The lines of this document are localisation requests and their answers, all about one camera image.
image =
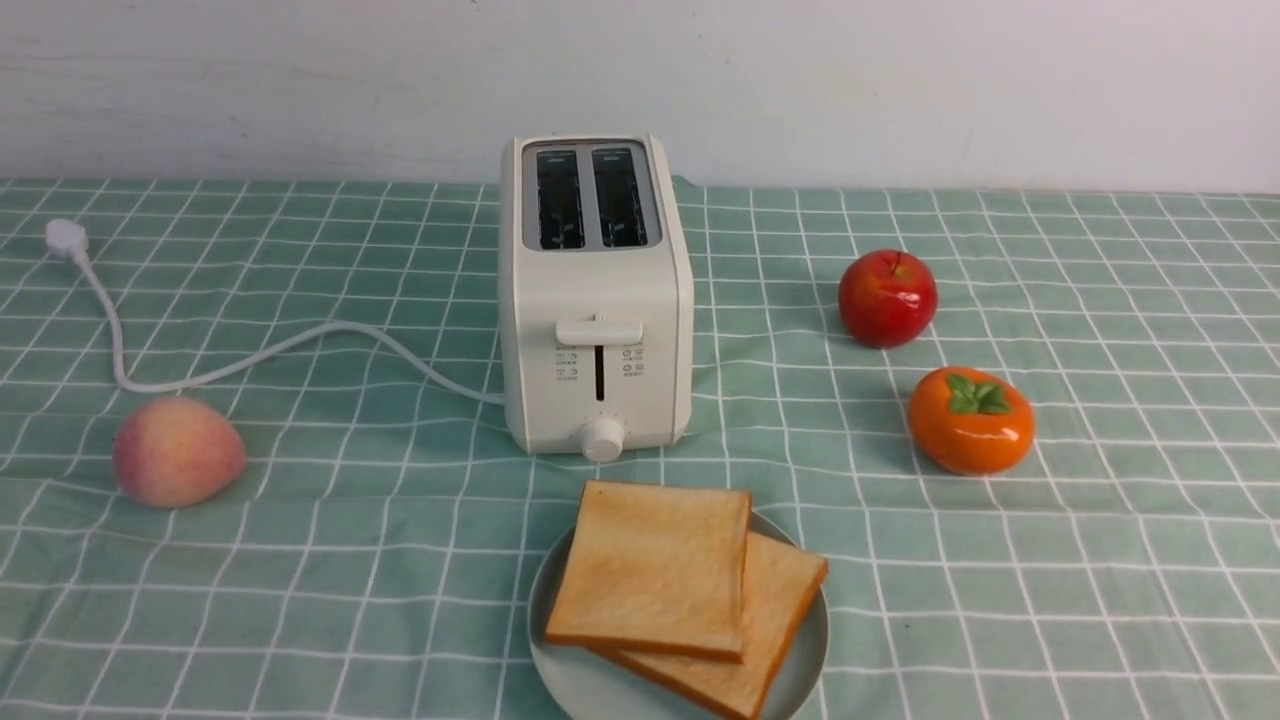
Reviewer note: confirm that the toast slice with orange crust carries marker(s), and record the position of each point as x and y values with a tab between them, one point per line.
780	584

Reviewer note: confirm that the white two-slot toaster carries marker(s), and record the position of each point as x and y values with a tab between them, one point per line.
595	296

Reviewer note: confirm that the red apple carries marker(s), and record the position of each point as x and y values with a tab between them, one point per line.
886	298

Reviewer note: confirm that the green checkered tablecloth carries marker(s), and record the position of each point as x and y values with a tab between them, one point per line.
375	560

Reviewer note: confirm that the light green round plate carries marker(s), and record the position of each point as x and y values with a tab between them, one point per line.
587	686

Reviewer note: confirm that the orange persimmon with green leaf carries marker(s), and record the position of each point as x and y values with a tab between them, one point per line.
969	422

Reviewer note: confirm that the pink peach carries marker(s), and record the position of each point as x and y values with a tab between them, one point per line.
174	452

